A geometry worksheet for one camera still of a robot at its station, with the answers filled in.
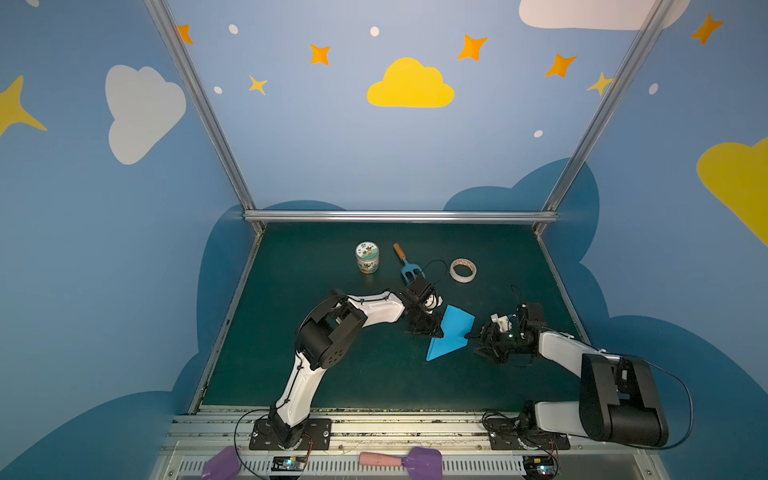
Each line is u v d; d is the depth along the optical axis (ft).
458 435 2.51
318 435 2.45
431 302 2.81
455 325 3.10
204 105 2.76
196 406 2.70
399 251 3.71
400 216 4.14
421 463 2.27
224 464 2.31
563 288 3.59
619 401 1.49
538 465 2.35
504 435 2.45
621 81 2.63
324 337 1.75
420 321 2.70
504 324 2.74
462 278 3.43
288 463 2.35
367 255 3.34
